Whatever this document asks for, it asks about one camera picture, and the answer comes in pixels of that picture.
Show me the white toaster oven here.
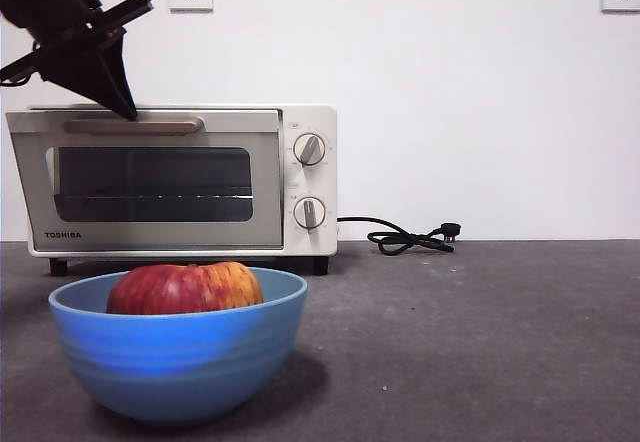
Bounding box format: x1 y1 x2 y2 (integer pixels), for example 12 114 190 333
5 104 339 277

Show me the glass oven door with handle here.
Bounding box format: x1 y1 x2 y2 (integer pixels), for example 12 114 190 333
5 109 285 253

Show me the beige round oven knob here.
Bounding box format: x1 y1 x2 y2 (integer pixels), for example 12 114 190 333
292 196 327 233
292 131 329 167

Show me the red yellow apple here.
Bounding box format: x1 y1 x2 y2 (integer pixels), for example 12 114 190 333
106 261 265 316

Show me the black power cable with plug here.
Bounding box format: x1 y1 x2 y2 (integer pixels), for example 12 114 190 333
336 215 462 256

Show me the blue bowl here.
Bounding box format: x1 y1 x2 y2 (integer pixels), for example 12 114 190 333
48 266 309 426

